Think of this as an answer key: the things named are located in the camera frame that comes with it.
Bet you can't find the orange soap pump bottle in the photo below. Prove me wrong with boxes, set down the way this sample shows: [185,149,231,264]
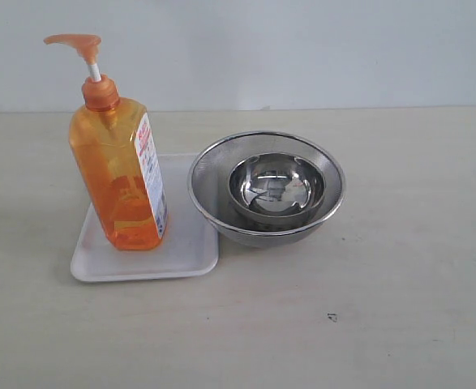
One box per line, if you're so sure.
[44,34,168,250]

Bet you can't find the small shiny steel bowl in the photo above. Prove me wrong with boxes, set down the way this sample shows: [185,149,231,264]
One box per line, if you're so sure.
[227,152,326,224]

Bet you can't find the large steel mesh colander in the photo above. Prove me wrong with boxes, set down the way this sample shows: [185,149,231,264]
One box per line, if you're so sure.
[187,130,345,248]

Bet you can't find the white rectangular plastic tray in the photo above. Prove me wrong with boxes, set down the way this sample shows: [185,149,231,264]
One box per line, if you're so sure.
[71,154,219,283]

